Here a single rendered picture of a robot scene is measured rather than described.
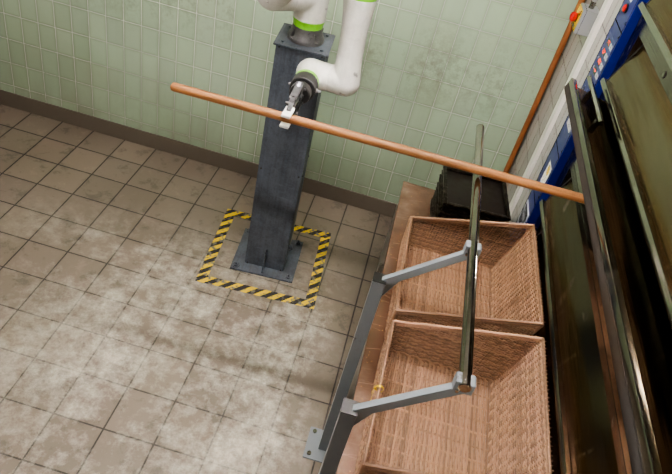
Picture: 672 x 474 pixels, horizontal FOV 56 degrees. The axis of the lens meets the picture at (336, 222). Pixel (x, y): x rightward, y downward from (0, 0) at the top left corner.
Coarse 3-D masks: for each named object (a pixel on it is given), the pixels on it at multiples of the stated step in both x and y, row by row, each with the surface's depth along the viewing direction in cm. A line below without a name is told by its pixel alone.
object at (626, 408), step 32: (576, 128) 190; (608, 128) 200; (608, 160) 182; (608, 192) 167; (608, 224) 154; (640, 224) 161; (640, 256) 149; (608, 288) 134; (640, 288) 139; (608, 320) 128; (640, 320) 130; (640, 352) 122
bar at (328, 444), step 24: (480, 144) 222; (480, 192) 199; (432, 264) 184; (384, 288) 194; (360, 336) 206; (456, 384) 140; (336, 408) 232; (360, 408) 153; (384, 408) 151; (312, 432) 255; (336, 432) 159; (312, 456) 246; (336, 456) 165
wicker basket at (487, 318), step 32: (448, 224) 255; (480, 224) 252; (512, 224) 249; (416, 256) 261; (480, 256) 262; (512, 256) 252; (416, 288) 245; (448, 288) 249; (480, 288) 253; (512, 288) 238; (416, 320) 215; (448, 320) 235; (480, 320) 209; (512, 320) 207
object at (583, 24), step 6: (582, 6) 257; (588, 6) 258; (582, 12) 254; (588, 12) 253; (594, 12) 253; (582, 18) 255; (588, 18) 255; (594, 18) 254; (576, 24) 258; (582, 24) 257; (588, 24) 256; (576, 30) 258; (582, 30) 258; (588, 30) 258
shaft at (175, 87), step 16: (192, 96) 206; (208, 96) 205; (224, 96) 206; (256, 112) 205; (272, 112) 205; (320, 128) 204; (336, 128) 204; (368, 144) 205; (384, 144) 203; (400, 144) 204; (432, 160) 203; (448, 160) 203; (496, 176) 202; (512, 176) 202; (544, 192) 203; (560, 192) 202; (576, 192) 202
